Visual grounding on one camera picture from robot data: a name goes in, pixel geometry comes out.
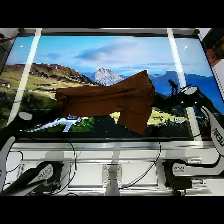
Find brown garment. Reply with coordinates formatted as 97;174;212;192
54;69;157;136

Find silver frame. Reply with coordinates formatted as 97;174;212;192
0;139;224;197

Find black cable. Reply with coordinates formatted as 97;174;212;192
119;131;163;191
49;141;82;196

